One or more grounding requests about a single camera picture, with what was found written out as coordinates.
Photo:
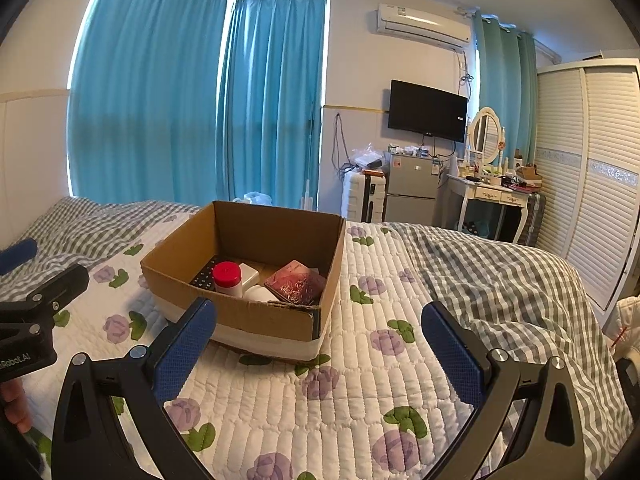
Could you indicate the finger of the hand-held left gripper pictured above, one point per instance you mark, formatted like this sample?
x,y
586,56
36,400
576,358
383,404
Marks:
x,y
17,254
60,285

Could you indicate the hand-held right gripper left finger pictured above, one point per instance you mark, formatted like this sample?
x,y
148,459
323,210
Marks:
x,y
184,357

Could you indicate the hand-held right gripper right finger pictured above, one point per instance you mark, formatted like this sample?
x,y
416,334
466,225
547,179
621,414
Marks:
x,y
451,357

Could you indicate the black remote control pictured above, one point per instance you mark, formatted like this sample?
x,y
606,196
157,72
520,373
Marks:
x,y
202,280

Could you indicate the white bottle with red cap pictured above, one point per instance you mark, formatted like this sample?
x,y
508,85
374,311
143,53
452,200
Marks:
x,y
227,277

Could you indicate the white cylindrical device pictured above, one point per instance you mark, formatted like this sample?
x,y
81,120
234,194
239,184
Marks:
x,y
261,294

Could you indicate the brown cardboard box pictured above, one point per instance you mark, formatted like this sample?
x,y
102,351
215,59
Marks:
x,y
280,325

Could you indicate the white charger plug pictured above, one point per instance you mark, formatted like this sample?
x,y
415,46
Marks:
x,y
251,274

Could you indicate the pink patterned pouch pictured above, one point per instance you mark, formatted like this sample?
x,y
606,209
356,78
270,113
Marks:
x,y
295,285

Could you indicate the person's left hand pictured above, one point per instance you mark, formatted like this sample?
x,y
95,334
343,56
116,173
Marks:
x,y
15,405

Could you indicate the grey checked blanket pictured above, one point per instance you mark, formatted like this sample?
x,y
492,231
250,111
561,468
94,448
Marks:
x,y
85,225
500,285

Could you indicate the dark suitcase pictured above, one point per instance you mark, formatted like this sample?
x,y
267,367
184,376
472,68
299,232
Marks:
x,y
532,215

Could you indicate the white dressing table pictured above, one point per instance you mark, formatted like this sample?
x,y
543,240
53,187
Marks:
x,y
492,192

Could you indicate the silver mini fridge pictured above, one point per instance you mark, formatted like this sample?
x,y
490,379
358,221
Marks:
x,y
411,187

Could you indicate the white plastic bag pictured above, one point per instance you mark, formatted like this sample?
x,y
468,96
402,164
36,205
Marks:
x,y
260,197

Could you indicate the black bag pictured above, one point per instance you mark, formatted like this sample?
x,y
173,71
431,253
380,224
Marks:
x,y
629,382

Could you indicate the white padded jacket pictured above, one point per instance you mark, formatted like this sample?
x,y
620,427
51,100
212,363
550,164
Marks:
x,y
627,315

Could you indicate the white suitcase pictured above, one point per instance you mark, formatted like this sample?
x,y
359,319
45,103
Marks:
x,y
359,192

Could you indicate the small brown box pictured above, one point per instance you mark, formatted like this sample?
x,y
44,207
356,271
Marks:
x,y
528,172

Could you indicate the wide blue curtain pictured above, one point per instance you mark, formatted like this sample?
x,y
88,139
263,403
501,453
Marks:
x,y
145,90

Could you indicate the clear plastic bag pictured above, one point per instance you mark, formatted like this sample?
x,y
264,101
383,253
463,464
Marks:
x,y
367,156

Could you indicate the oval vanity mirror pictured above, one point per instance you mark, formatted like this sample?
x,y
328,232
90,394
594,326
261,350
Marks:
x,y
486,132

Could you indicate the white louvred wardrobe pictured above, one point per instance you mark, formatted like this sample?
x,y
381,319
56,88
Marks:
x,y
590,175

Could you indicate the narrow blue curtain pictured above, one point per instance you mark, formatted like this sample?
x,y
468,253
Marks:
x,y
272,95

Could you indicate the teal curtain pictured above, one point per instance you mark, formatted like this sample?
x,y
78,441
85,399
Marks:
x,y
507,85

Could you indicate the white air conditioner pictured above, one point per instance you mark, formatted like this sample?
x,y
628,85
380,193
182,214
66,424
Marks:
x,y
422,27

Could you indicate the black wall television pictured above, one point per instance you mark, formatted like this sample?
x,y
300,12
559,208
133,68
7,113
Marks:
x,y
426,110

